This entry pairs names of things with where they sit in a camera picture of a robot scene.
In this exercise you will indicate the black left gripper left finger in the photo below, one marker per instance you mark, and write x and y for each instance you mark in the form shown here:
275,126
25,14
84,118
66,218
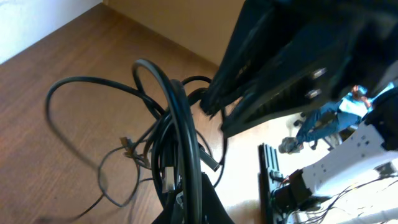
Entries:
173,212

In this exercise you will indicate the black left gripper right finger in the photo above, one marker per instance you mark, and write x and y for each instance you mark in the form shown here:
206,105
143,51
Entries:
212,208

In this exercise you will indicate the black aluminium frame rail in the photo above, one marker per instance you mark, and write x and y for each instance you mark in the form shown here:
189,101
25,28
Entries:
270,178

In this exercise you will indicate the person in blue clothes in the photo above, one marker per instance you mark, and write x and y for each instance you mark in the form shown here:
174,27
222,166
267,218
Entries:
331,118

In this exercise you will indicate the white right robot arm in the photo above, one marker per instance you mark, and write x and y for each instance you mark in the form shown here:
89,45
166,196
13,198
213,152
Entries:
372,144

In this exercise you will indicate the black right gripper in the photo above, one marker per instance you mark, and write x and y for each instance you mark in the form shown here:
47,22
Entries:
286,57

